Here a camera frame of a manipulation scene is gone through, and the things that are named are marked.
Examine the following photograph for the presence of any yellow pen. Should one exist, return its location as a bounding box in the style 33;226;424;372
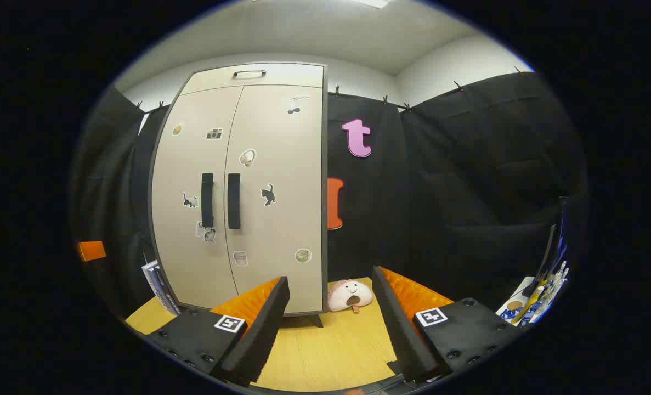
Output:
514;286;545;323

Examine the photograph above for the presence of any white printed flat box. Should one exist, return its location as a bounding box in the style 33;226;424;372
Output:
495;276;551;328

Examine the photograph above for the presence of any black handle camera-sticker door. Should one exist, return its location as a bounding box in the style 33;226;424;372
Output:
201;173;215;228

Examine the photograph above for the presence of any beige cabinet door headphone sticker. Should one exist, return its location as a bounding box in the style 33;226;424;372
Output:
224;84;326;314

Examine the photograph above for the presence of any beige double-door shoe cabinet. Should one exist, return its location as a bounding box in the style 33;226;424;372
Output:
149;61;329;329

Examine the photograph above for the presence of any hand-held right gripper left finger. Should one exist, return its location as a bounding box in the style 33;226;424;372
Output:
146;276;291;388

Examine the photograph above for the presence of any black handle headphone-sticker door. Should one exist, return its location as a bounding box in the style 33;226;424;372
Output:
227;173;241;230

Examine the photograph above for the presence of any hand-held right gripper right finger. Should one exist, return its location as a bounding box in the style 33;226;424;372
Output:
371;266;520;385

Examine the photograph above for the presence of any black backdrop cloth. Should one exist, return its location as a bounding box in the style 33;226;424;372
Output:
70;69;589;319

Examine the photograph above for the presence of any pink smiling plush toy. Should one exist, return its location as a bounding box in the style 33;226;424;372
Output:
328;279;374;313

